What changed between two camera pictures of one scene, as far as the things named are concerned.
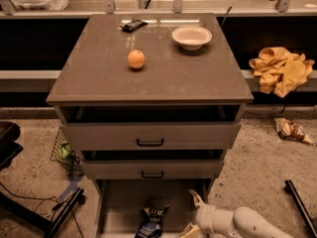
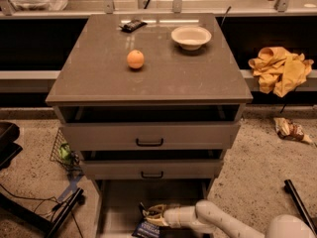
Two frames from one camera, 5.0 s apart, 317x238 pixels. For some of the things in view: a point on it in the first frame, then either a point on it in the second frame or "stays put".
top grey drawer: [151, 136] stays put
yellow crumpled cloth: [280, 70] stays put
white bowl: [191, 38] stays put
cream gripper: [204, 216] -> [171, 216]
